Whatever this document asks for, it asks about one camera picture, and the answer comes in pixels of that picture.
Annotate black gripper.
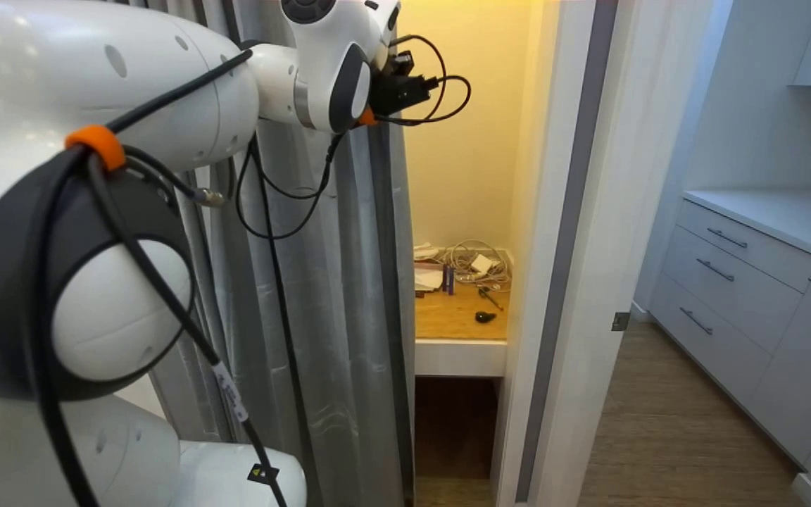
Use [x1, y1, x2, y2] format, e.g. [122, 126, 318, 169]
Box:
[368, 50, 440, 116]

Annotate grey fabric curtain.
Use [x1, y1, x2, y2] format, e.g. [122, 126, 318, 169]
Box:
[122, 0, 418, 507]

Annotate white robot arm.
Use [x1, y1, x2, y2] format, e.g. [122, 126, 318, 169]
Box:
[0, 0, 401, 507]

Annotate white box on desk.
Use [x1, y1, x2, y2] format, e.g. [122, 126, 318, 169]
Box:
[415, 268, 442, 292]

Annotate small black object on desk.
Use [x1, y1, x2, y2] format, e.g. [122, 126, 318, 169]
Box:
[474, 309, 495, 324]

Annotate wooden built-in desk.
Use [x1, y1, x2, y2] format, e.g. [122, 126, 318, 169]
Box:
[415, 242, 513, 376]

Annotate white drawer cabinet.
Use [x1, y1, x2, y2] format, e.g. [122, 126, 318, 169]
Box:
[650, 189, 811, 500]

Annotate tangled white cables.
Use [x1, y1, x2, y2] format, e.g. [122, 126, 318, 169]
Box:
[415, 238, 516, 290]

